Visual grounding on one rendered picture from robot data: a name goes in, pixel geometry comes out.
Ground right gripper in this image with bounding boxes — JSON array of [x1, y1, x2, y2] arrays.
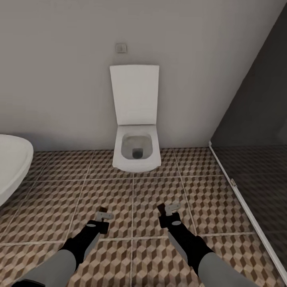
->
[[159, 212, 181, 229]]

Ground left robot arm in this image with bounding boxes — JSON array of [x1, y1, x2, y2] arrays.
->
[[9, 212, 114, 287]]

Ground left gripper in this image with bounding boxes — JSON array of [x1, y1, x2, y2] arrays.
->
[[87, 220, 109, 234]]

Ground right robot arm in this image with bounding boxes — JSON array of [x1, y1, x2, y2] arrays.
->
[[159, 204, 260, 287]]

